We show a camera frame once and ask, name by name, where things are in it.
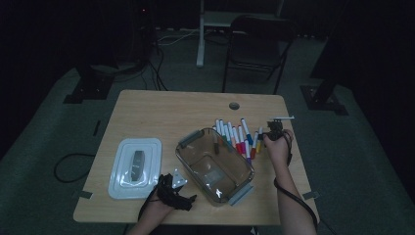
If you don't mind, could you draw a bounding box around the black looped floor cable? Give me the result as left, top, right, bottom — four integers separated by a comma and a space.
53, 152, 96, 184

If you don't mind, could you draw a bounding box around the transparent grey storage box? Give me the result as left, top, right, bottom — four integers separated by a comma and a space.
174, 126, 255, 208

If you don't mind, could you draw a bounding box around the light blue cap marker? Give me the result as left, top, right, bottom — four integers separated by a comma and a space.
223, 124, 235, 154

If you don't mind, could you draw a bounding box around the black stand base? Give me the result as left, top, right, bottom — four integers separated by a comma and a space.
300, 84, 349, 116
63, 63, 115, 105

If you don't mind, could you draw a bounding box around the bunch of coloured markers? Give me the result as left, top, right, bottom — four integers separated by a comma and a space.
213, 118, 247, 157

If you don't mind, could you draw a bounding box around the right hand-held gripper cable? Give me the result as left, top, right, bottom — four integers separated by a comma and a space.
273, 129, 320, 231

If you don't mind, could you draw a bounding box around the person's right hand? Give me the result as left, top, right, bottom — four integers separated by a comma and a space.
262, 128, 296, 169

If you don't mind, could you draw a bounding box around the white box lid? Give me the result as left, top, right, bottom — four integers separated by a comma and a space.
107, 137, 163, 200

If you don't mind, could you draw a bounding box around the black folding chair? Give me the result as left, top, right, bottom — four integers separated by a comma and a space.
222, 14, 300, 96

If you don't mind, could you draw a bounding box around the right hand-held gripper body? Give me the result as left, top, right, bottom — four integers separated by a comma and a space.
265, 116, 296, 141

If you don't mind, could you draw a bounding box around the white floor cable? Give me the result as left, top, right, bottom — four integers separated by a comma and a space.
157, 28, 201, 46

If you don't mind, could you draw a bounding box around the dark equipment rack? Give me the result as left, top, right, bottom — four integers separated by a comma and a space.
128, 0, 156, 67

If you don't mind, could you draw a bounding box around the orange-red cap marker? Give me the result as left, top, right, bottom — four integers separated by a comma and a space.
250, 130, 259, 161

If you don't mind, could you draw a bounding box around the black floor cable bundle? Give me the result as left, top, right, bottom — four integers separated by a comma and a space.
112, 45, 169, 92

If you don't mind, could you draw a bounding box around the person's left hand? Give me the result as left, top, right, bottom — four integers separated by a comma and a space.
141, 198, 176, 227

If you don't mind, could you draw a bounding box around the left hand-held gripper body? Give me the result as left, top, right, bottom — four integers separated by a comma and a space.
156, 167, 189, 211

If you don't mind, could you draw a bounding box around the yellow cap marker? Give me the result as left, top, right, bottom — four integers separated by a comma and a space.
255, 126, 264, 155

